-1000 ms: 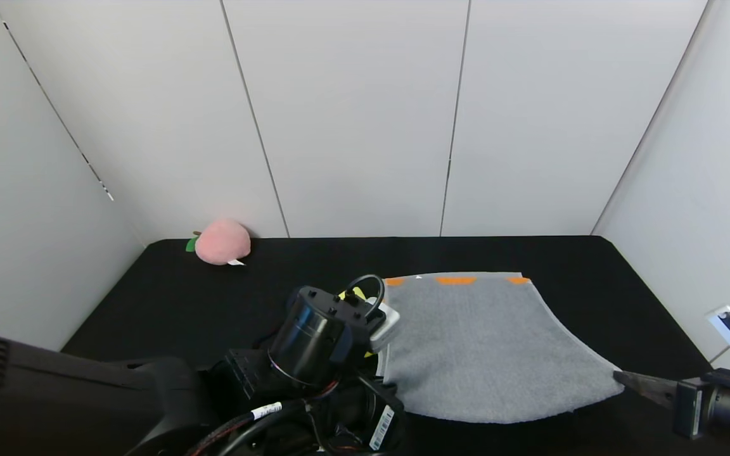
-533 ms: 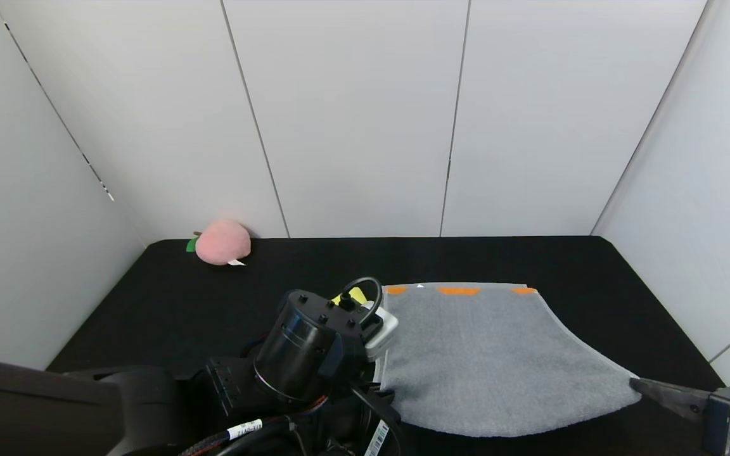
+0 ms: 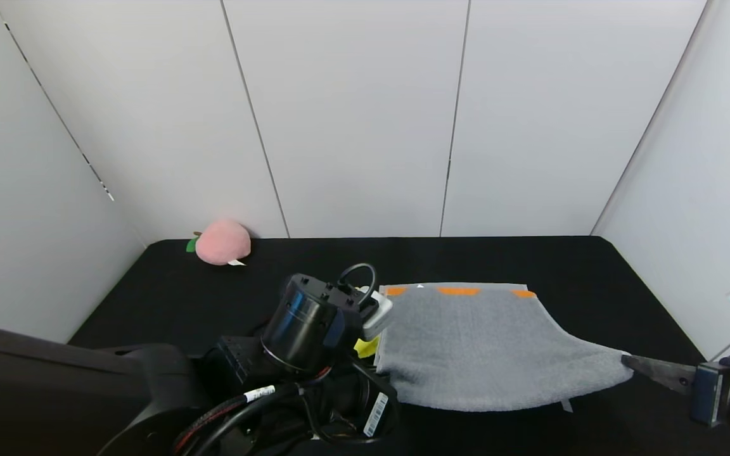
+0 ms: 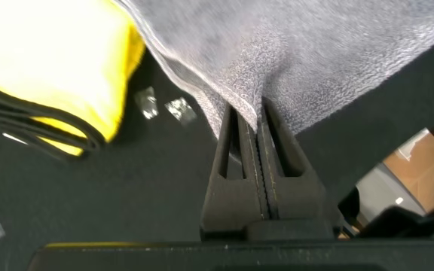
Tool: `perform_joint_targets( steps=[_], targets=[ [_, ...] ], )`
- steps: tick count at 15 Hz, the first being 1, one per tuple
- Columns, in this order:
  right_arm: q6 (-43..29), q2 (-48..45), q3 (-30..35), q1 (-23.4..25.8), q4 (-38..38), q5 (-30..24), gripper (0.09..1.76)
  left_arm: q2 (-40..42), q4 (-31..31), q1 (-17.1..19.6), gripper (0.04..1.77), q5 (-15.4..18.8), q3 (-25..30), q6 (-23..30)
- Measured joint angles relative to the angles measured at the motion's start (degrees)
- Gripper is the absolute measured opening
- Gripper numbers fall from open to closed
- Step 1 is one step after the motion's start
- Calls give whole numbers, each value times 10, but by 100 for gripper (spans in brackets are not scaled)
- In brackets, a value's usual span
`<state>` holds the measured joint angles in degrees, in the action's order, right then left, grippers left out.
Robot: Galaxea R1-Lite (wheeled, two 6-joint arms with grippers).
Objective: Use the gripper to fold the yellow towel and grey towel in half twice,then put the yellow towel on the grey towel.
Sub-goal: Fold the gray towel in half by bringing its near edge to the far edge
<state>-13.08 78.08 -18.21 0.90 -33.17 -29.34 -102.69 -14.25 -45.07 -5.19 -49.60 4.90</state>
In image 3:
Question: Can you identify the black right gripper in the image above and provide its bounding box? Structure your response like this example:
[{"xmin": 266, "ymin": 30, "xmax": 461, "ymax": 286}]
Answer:
[{"xmin": 620, "ymin": 354, "xmax": 730, "ymax": 428}]

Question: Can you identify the grey terry towel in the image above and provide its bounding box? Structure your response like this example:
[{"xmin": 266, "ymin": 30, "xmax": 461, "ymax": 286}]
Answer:
[{"xmin": 375, "ymin": 282, "xmax": 634, "ymax": 413}]

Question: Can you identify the pink plush peach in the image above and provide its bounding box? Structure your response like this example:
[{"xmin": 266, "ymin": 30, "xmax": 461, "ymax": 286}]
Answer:
[{"xmin": 186, "ymin": 219, "xmax": 253, "ymax": 267}]

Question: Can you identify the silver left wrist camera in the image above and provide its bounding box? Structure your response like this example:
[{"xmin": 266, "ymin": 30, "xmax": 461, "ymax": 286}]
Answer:
[{"xmin": 359, "ymin": 286, "xmax": 395, "ymax": 343}]

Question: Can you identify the black left camera cable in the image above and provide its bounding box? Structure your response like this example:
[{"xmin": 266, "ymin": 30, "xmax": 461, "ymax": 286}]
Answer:
[{"xmin": 338, "ymin": 263, "xmax": 378, "ymax": 300}]

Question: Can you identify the black left arm cable bundle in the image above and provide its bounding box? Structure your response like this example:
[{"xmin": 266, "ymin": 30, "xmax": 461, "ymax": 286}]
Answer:
[{"xmin": 174, "ymin": 377, "xmax": 328, "ymax": 456}]

